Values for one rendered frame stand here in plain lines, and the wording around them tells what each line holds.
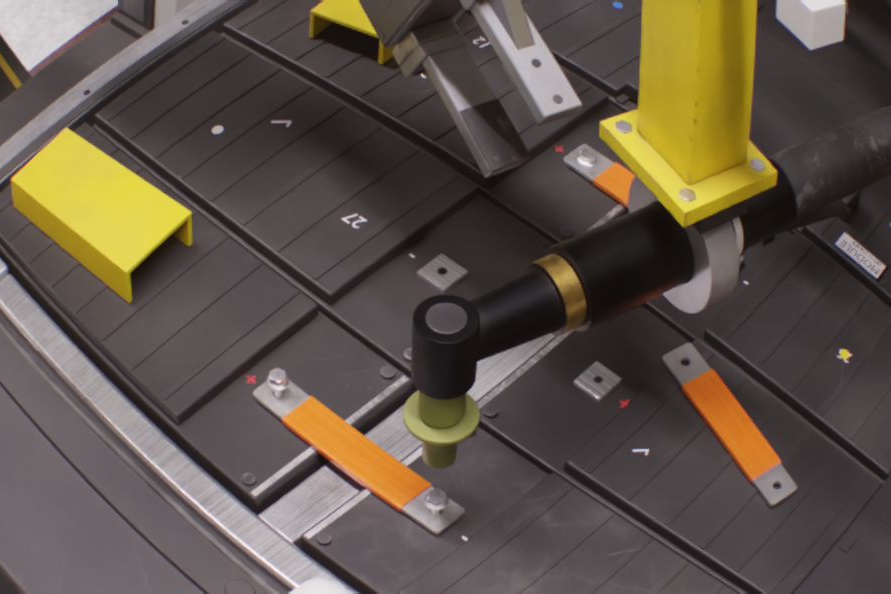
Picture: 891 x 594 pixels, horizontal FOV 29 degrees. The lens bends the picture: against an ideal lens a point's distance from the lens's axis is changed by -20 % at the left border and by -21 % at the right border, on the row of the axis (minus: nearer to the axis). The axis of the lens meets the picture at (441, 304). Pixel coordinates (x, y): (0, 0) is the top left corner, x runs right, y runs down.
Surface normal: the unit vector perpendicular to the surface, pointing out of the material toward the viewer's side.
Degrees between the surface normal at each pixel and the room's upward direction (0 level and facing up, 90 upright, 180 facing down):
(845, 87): 0
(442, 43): 30
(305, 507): 0
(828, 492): 0
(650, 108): 90
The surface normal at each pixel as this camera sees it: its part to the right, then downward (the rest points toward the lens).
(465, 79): 0.29, -0.27
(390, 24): -0.85, 0.36
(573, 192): 0.04, -0.68
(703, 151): 0.53, 0.63
